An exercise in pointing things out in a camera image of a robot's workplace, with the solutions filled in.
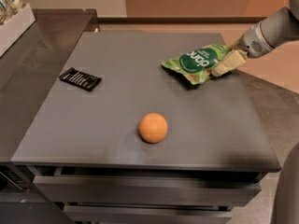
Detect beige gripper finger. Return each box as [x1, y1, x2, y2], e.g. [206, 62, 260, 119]
[212, 49, 247, 77]

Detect green rice chip bag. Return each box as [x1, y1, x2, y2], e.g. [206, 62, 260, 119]
[162, 44, 231, 85]

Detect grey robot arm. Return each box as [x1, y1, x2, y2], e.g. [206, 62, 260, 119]
[211, 0, 299, 77]

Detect grey drawer cabinet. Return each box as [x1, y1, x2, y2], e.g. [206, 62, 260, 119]
[12, 32, 280, 224]

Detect orange fruit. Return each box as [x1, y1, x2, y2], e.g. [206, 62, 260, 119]
[138, 113, 168, 144]

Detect black snack bar wrapper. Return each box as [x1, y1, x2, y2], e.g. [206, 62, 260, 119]
[59, 67, 102, 91]

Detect dark side counter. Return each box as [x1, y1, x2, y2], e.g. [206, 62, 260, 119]
[0, 8, 97, 224]

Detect white box with snacks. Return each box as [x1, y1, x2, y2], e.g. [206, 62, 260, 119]
[0, 0, 36, 57]

